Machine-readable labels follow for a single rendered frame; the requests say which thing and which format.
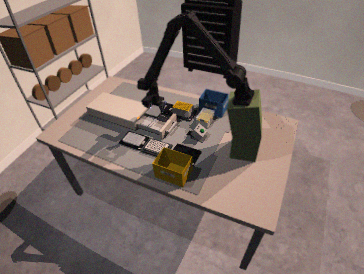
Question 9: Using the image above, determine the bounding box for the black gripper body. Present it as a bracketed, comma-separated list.
[152, 96, 165, 107]

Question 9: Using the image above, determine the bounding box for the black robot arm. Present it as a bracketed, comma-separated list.
[137, 10, 255, 108]

